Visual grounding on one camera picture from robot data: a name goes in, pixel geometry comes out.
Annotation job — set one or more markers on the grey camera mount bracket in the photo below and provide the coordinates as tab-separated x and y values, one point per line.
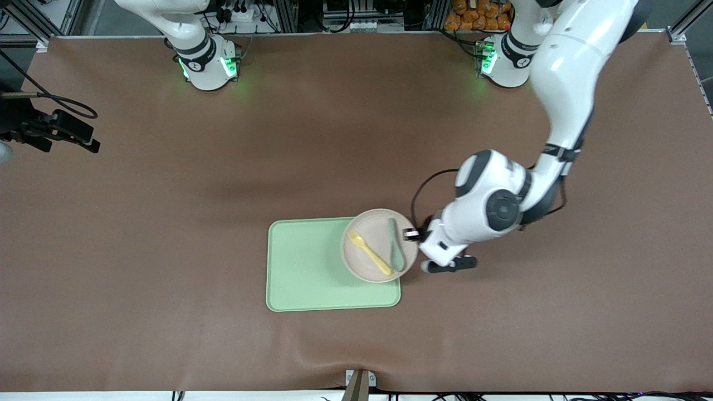
361	384

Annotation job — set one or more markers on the yellow plastic fork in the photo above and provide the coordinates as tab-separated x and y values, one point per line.
370	256

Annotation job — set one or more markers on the grey-green plastic spoon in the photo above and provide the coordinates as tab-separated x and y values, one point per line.
397	259

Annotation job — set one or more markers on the brown table cover mat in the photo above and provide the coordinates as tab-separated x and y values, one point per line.
167	250

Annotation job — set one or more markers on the light green rectangular tray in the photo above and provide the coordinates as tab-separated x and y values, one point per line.
301	267

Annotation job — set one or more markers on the aluminium frame post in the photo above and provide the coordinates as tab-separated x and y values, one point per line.
434	14
285	14

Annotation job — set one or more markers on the beige round plate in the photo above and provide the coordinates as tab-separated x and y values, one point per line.
367	223

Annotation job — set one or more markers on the orange packets pile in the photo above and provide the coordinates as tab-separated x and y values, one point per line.
473	16

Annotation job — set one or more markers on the white power strip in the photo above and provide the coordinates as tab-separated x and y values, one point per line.
239	14

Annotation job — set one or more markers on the white table corner bracket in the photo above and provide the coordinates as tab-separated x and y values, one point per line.
43	44
677	38

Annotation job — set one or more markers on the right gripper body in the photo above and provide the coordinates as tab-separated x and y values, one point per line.
22	126

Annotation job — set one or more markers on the white connector strip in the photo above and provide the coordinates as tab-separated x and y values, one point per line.
362	25

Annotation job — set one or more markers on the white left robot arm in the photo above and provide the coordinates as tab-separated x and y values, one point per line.
574	67

